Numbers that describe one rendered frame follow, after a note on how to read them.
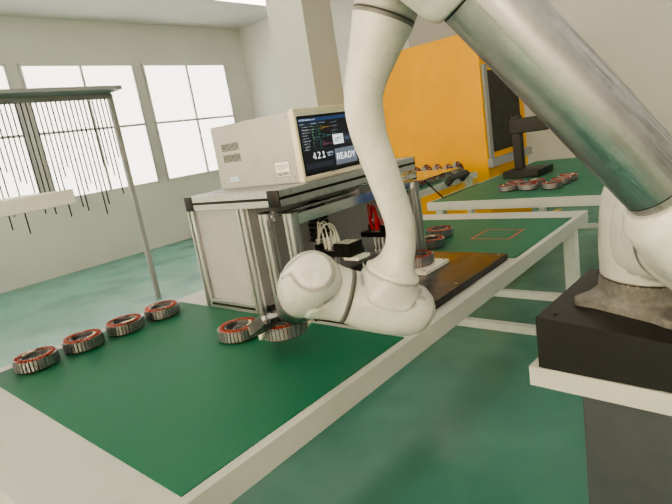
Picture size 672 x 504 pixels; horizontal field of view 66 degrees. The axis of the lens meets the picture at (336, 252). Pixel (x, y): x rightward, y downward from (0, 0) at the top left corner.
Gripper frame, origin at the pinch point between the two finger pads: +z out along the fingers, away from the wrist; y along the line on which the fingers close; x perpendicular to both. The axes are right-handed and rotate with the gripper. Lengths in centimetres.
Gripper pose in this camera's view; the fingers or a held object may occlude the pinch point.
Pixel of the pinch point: (283, 326)
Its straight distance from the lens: 125.5
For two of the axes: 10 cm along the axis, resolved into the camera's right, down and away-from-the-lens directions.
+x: -3.2, -9.1, 2.8
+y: 9.2, -2.3, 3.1
